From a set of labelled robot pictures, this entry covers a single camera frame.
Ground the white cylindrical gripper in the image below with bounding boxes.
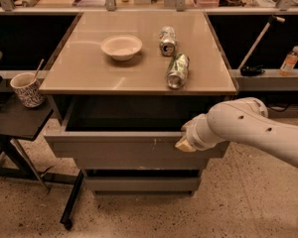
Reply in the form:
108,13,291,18
175,114,224,153

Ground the grey top drawer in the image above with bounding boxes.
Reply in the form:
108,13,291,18
45,95,228,160

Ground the grey drawer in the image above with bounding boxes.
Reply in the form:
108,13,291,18
45,95,228,160
84,178,201,192
73,157,211,171

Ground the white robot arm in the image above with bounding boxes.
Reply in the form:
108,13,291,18
175,97,298,169

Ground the grey drawer cabinet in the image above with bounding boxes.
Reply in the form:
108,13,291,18
39,9,238,197

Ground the grey bottom drawer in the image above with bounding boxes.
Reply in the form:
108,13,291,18
84,178,201,192

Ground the grey middle drawer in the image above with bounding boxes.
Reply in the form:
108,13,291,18
73,157,211,171

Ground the near green soda can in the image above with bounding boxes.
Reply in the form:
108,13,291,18
166,53,190,89

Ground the green soda can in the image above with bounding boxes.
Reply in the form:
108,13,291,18
166,53,190,89
159,26,177,57

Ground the black object on ledge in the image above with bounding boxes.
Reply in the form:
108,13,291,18
240,66,265,76

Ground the far green soda can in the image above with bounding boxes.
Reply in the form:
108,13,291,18
159,26,177,57

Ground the white paper bowl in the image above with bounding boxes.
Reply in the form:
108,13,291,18
100,35,142,61

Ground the orange drink bottle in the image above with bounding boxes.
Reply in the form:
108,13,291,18
279,46,298,76

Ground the white pole with black tip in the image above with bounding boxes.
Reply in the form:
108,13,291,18
237,15,285,70

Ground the wooden stir stick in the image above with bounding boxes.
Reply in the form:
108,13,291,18
33,59,44,81

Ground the patterned paper cup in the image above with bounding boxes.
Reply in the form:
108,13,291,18
10,72,46,108

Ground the black side table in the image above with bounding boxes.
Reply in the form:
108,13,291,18
0,93,83,230

